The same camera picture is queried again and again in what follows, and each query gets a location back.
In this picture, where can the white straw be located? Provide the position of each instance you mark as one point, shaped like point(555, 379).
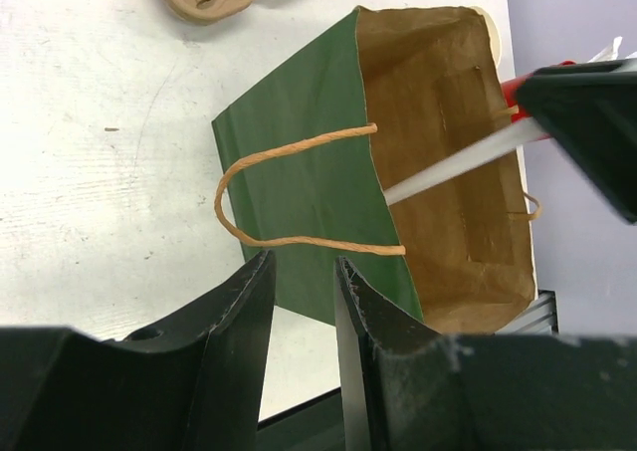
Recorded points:
point(484, 151)

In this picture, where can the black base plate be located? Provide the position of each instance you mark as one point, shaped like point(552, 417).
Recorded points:
point(314, 425)

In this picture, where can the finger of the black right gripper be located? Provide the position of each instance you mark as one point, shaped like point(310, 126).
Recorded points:
point(590, 110)

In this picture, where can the aluminium rail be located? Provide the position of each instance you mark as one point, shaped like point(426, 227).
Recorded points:
point(540, 317)

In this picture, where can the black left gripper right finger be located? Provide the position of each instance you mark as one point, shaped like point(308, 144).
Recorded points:
point(407, 387)

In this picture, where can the green paper bag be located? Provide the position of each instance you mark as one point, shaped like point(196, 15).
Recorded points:
point(426, 78)

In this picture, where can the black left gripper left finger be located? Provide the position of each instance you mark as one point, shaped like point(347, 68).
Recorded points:
point(190, 381)

